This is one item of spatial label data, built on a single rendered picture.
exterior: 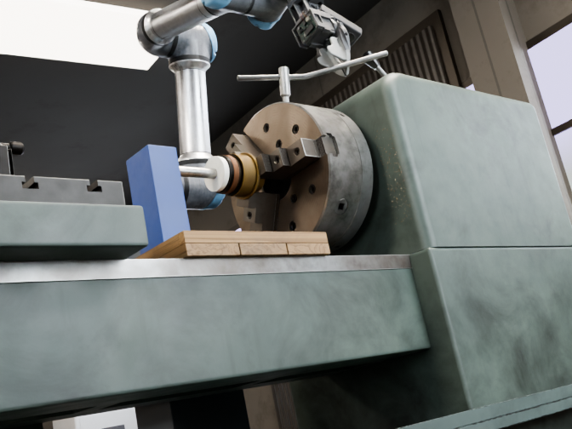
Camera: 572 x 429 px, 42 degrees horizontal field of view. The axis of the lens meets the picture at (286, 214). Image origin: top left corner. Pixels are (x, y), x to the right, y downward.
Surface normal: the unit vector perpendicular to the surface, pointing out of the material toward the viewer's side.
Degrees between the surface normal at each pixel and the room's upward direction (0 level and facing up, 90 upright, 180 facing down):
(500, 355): 90
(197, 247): 90
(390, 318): 90
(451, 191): 90
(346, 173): 107
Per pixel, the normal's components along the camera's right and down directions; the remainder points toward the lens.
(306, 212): -0.75, -0.03
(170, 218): 0.63, -0.33
